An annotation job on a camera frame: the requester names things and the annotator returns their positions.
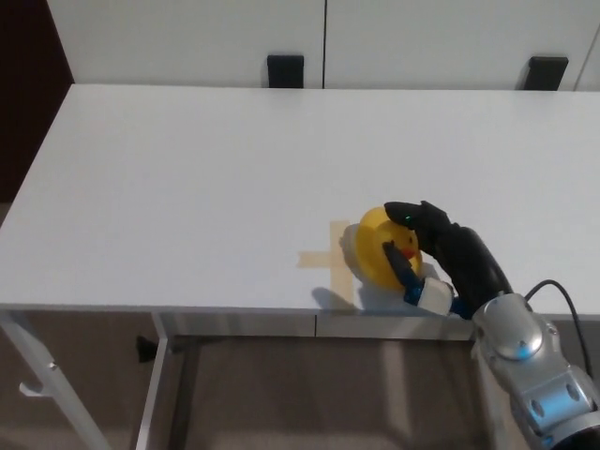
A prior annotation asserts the beige tape cross mark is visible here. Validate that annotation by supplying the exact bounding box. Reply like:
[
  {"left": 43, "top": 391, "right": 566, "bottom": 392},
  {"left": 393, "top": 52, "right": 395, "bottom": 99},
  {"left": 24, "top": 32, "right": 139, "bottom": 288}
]
[{"left": 296, "top": 218, "right": 363, "bottom": 315}]

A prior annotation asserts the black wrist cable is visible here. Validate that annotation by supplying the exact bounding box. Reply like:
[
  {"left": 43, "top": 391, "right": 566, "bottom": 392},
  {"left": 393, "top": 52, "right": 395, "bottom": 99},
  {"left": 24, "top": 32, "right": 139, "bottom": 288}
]
[{"left": 523, "top": 278, "right": 597, "bottom": 379}]

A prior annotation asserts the white metal desk leg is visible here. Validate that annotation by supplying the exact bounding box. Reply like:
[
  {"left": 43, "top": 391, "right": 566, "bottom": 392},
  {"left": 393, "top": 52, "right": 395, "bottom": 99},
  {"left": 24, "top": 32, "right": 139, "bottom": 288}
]
[
  {"left": 134, "top": 311, "right": 178, "bottom": 450},
  {"left": 0, "top": 308, "right": 113, "bottom": 450}
]

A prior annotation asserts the black bracket block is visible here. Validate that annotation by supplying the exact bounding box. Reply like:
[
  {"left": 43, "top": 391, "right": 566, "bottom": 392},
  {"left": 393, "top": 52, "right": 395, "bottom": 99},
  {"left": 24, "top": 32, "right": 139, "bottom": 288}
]
[
  {"left": 523, "top": 55, "right": 570, "bottom": 92},
  {"left": 266, "top": 53, "right": 308, "bottom": 90}
]

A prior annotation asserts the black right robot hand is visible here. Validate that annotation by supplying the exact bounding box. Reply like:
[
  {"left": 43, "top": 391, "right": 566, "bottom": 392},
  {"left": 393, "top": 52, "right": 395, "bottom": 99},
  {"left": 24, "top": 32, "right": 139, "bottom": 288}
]
[{"left": 382, "top": 200, "right": 524, "bottom": 324}]

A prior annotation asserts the white hook on leg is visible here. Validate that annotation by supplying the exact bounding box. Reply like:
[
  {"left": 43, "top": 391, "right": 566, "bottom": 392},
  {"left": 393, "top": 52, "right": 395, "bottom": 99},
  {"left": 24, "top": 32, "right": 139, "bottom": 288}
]
[{"left": 19, "top": 378, "right": 47, "bottom": 400}]

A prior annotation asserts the yellow rubber duck toy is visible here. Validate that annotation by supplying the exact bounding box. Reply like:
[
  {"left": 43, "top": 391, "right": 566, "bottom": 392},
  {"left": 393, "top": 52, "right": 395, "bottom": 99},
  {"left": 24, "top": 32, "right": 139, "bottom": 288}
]
[{"left": 354, "top": 206, "right": 426, "bottom": 293}]

